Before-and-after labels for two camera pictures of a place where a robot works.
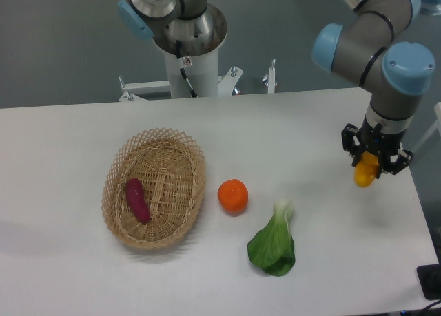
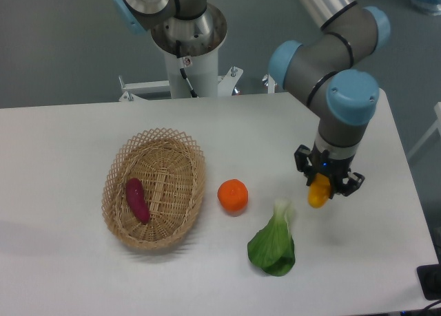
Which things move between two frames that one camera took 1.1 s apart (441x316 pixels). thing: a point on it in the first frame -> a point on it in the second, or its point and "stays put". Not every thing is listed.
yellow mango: [365, 170] -> [319, 191]
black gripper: [374, 140] -> [335, 169]
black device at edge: [429, 277] stays put
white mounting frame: [133, 91] stays put
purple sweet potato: [136, 198] stays put
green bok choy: [272, 249] stays put
